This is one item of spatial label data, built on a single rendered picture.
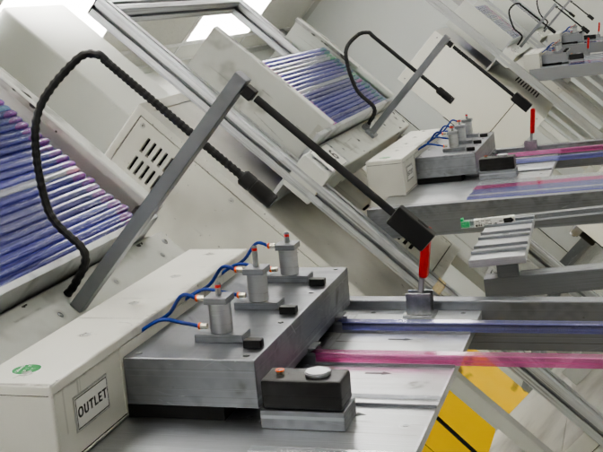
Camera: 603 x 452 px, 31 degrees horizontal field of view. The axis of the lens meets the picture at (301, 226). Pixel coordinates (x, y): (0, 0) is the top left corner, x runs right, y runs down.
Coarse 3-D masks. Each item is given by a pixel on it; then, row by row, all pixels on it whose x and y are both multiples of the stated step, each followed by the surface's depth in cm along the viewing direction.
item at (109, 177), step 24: (0, 72) 142; (0, 96) 144; (24, 96) 141; (24, 120) 144; (48, 120) 141; (72, 144) 140; (96, 168) 142; (120, 192) 142; (144, 192) 140; (96, 240) 124; (48, 264) 114; (72, 264) 119; (0, 288) 105; (24, 288) 110; (48, 288) 118; (0, 312) 108
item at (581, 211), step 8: (576, 208) 157; (584, 208) 156; (592, 208) 155; (600, 208) 155; (520, 216) 158; (528, 216) 158; (536, 216) 158; (544, 216) 157; (552, 216) 157; (560, 216) 157; (568, 216) 156; (576, 216) 156; (464, 224) 160; (472, 224) 160
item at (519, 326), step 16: (352, 320) 124; (368, 320) 124; (384, 320) 123; (400, 320) 123; (416, 320) 122; (432, 320) 122; (448, 320) 121; (464, 320) 121; (480, 320) 120; (496, 320) 120; (512, 320) 119; (528, 320) 119; (544, 320) 118
